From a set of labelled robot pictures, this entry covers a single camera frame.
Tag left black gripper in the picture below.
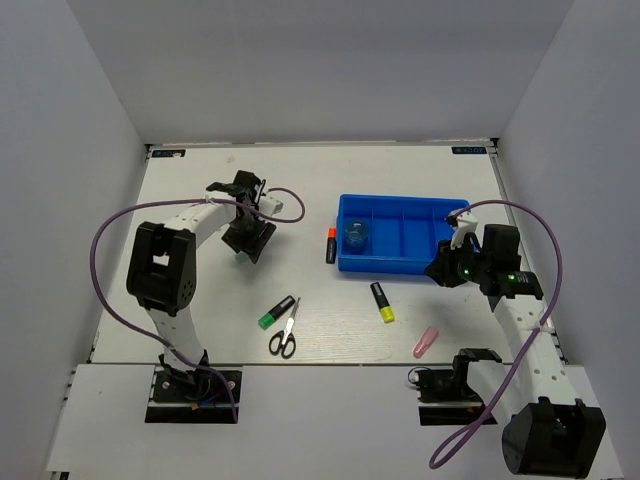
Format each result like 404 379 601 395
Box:
222 209 277 263

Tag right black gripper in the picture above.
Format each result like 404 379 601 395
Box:
424 235 491 287

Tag yellow highlighter marker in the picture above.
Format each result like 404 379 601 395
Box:
370 282 395 324

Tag pink translucent glue bottle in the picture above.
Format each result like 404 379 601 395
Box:
412 326 439 359

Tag orange highlighter marker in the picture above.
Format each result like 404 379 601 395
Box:
325 227 337 264

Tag blue compartment tray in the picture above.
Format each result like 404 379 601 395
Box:
336 194 469 276

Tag green highlighter marker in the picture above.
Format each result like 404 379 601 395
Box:
258 295 296 330

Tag black handled scissors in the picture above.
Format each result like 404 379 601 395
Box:
269 297 301 360

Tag green translucent glue bottle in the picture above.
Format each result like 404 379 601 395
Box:
235 252 249 264

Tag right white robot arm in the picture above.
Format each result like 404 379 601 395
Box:
425 223 606 479

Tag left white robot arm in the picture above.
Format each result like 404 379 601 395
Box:
126 170 282 401

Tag right corner label sticker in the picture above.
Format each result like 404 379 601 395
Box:
451 146 487 155

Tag corner label sticker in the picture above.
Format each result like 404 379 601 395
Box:
151 149 186 158
451 146 487 155

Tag left corner label sticker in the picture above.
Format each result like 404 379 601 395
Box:
151 149 186 158

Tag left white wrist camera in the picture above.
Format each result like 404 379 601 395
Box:
258 194 284 216

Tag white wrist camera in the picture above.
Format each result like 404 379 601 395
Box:
445 208 478 250
258 194 284 216

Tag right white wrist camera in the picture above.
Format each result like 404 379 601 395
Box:
445 208 478 250

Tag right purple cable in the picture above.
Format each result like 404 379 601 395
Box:
428 199 565 471

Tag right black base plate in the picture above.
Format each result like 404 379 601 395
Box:
407 367 485 426

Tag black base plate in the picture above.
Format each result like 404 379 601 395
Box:
144 368 234 425
407 367 485 426

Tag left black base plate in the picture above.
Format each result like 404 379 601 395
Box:
144 368 234 425

